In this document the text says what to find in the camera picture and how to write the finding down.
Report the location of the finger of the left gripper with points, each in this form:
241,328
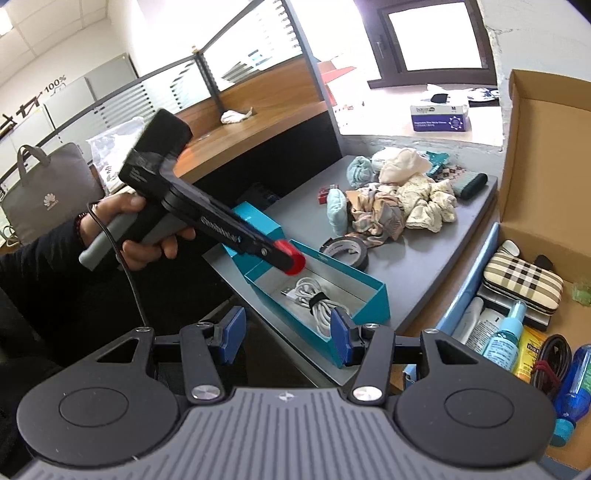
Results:
269,253

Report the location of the yellow tube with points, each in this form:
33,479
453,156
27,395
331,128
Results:
530,345

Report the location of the white tube bottle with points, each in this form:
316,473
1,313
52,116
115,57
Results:
477,325

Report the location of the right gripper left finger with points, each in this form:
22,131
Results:
206,346

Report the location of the glass desk partition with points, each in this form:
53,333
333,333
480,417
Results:
116,65

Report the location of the red round cap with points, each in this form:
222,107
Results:
296,257

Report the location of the person's left forearm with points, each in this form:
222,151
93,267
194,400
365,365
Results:
55,311

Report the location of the white crumpled tissue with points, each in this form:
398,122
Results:
229,117

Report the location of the blue white glove box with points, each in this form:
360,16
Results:
434,117

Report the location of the person's left hand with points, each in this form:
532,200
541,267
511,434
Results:
136,256

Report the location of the cream beige cloth bundle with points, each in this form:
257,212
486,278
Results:
396,165

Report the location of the plaid glasses case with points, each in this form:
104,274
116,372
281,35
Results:
540,289

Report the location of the black tape roll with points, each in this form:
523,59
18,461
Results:
348,250

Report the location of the teal box lid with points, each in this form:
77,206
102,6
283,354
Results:
245,210

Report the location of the light blue spray bottle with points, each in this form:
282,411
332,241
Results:
503,346

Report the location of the clear plastic bag pack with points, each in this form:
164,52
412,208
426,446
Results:
110,148

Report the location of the large cardboard box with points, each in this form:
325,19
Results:
544,200

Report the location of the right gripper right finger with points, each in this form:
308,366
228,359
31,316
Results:
371,347

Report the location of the dark green patterned sock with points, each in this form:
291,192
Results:
466,184

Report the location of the light blue balled sock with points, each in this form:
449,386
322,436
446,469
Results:
360,172

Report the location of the red white box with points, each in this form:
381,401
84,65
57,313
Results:
331,73

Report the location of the grey Huawei laptop bag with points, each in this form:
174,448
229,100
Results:
51,189

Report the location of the small red plastic case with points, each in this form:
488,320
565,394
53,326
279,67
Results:
324,192

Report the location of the light blue folded cloth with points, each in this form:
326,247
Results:
337,211

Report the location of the blue plastic bottle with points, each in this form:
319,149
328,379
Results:
573,400

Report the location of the teal open box tray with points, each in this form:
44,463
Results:
306,300

